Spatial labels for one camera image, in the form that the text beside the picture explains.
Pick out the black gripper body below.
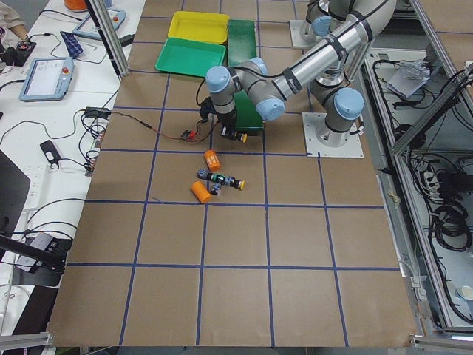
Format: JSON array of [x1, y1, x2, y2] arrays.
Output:
[[199, 97, 237, 140]]

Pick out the orange cylinder with print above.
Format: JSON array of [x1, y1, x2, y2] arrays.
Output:
[[203, 149, 221, 172]]

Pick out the green push button switch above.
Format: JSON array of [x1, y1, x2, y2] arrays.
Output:
[[197, 169, 226, 184]]

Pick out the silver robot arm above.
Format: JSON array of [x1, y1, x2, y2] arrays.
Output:
[[199, 1, 396, 141], [302, 0, 331, 38]]

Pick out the green plastic tray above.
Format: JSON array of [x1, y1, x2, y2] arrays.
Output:
[[155, 37, 226, 78]]

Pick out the plain orange cylinder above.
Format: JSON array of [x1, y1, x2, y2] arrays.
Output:
[[191, 181, 212, 203]]

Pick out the green conveyor belt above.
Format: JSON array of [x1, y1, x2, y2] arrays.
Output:
[[227, 19, 263, 136]]

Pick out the yellow plastic tray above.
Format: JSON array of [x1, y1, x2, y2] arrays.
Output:
[[168, 10, 230, 44]]

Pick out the far teach pendant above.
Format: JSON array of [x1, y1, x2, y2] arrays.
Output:
[[72, 8, 126, 41]]

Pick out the teach pendant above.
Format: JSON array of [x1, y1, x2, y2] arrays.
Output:
[[18, 57, 75, 102], [72, 8, 126, 41]]

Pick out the blue checkered cloth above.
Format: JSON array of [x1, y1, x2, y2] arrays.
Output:
[[60, 31, 84, 59]]

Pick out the near teach pendant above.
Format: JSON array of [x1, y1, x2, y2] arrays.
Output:
[[18, 57, 75, 102]]

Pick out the white power strip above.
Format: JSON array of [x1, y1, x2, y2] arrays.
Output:
[[23, 164, 48, 210]]

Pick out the red black wire with board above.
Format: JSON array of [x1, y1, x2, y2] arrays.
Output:
[[81, 106, 217, 143]]

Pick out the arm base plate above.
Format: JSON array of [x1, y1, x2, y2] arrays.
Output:
[[289, 20, 316, 49], [302, 112, 364, 158]]

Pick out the aluminium frame post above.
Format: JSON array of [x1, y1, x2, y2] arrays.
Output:
[[84, 0, 129, 78]]

